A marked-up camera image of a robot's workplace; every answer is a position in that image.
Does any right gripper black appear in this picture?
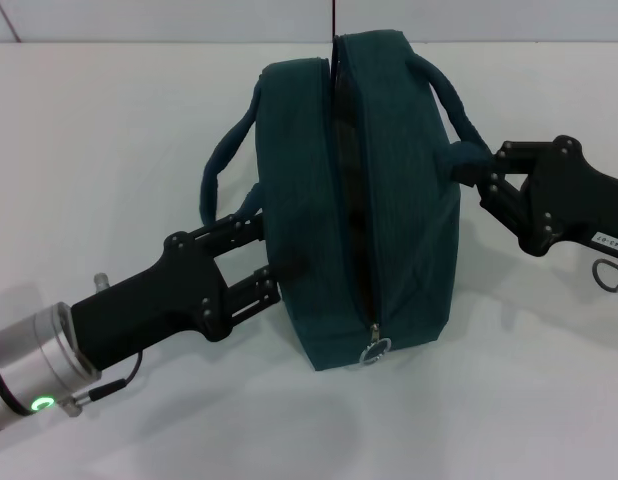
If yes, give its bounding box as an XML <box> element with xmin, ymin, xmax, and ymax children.
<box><xmin>457</xmin><ymin>134</ymin><xmax>618</xmax><ymax>256</ymax></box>

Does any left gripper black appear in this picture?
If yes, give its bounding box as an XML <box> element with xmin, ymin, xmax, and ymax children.
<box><xmin>71</xmin><ymin>213</ymin><xmax>310</xmax><ymax>374</ymax></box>

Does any dark teal insulated bag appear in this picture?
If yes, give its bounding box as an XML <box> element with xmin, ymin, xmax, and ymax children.
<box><xmin>198</xmin><ymin>30</ymin><xmax>495</xmax><ymax>372</ymax></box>

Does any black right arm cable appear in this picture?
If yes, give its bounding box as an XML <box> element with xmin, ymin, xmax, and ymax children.
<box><xmin>591</xmin><ymin>257</ymin><xmax>618</xmax><ymax>294</ymax></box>

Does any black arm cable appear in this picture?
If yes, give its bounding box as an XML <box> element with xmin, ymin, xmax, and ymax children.
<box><xmin>591</xmin><ymin>257</ymin><xmax>618</xmax><ymax>294</ymax></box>
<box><xmin>63</xmin><ymin>349</ymin><xmax>143</xmax><ymax>419</ymax></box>

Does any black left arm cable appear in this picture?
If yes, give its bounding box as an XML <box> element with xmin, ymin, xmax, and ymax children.
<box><xmin>63</xmin><ymin>349</ymin><xmax>143</xmax><ymax>419</ymax></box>

